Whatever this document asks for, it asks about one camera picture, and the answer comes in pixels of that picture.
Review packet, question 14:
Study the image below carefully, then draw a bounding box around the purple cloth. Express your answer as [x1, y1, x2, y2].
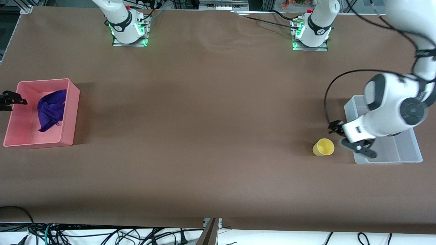
[37, 89, 67, 132]

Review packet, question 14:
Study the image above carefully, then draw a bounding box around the yellow cup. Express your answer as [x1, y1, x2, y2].
[312, 138, 335, 157]

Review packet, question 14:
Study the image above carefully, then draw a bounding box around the pink plastic bin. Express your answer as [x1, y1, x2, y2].
[3, 78, 81, 149]

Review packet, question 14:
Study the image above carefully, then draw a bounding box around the clear plastic bin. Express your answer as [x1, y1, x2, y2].
[344, 95, 423, 165]

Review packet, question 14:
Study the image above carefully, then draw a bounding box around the grey box behind table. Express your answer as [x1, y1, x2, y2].
[199, 0, 250, 11]

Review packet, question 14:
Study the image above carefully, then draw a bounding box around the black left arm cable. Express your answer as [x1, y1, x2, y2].
[324, 69, 414, 126]

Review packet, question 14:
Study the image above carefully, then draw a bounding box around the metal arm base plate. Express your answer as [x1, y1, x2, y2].
[112, 15, 149, 47]
[292, 19, 329, 52]

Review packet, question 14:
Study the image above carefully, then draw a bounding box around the black looped floor cable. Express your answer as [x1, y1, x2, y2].
[0, 206, 36, 239]

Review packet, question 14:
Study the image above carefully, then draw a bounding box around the black thin floor cable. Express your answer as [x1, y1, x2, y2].
[324, 231, 393, 245]

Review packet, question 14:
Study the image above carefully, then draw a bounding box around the black cable on table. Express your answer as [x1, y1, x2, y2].
[270, 10, 295, 23]
[235, 12, 297, 30]

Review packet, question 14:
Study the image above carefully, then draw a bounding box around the black floor cable tangle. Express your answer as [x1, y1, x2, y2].
[51, 226, 198, 245]

